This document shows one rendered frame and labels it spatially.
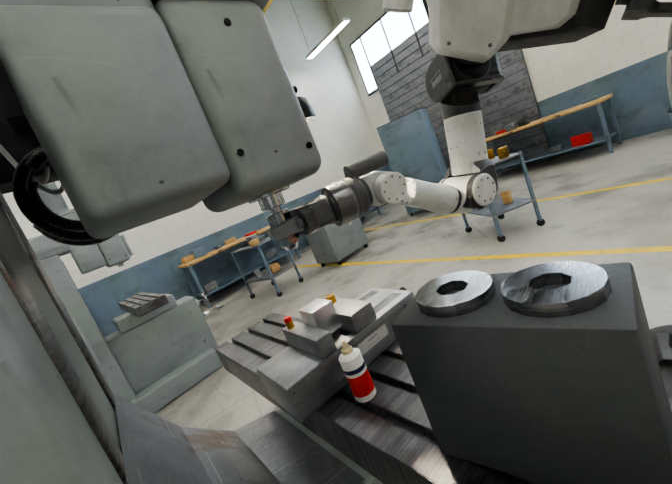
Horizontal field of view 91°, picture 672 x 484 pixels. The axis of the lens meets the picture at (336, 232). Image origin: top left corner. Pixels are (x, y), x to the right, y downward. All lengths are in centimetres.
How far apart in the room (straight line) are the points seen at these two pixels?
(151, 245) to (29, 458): 682
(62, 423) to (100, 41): 42
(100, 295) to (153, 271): 89
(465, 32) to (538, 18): 12
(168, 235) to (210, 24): 668
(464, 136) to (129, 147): 69
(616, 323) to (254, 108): 53
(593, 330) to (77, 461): 43
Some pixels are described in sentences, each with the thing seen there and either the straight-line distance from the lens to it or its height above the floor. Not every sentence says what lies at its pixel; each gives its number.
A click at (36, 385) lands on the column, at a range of 38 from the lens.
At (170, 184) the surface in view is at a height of 136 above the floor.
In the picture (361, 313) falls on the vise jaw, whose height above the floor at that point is 102.
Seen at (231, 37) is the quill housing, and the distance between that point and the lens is 63.
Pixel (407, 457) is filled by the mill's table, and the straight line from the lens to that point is 53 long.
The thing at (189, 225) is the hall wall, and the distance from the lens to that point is 731.
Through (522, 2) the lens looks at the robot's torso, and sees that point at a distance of 73.
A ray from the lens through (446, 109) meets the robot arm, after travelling 90.
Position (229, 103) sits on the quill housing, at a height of 146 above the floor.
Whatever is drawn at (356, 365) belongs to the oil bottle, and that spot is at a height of 99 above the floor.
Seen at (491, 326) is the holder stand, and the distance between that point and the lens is 35.
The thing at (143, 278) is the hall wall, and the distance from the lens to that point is 711.
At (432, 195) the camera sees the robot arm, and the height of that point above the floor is 117.
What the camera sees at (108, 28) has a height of 156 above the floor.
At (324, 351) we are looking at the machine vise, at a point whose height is 100.
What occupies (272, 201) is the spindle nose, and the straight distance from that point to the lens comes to 64.
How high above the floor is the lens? 129
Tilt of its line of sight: 8 degrees down
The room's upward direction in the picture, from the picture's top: 22 degrees counter-clockwise
